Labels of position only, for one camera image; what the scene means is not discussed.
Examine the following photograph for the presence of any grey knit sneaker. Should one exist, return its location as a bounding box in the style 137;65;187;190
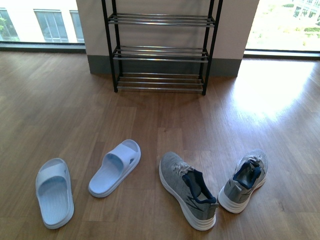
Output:
218;149;268;214
159;152;219;231

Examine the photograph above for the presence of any black metal shoe rack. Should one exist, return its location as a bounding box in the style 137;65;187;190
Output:
101;0;223;95

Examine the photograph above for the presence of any light blue right slide sandal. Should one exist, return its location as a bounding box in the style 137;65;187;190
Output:
88;139;141;198

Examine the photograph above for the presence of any light blue slide sandal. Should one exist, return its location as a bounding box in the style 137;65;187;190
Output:
35;158;74;230
88;139;141;198

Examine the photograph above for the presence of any light blue left slide sandal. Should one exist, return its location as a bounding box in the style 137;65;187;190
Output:
35;158;74;230

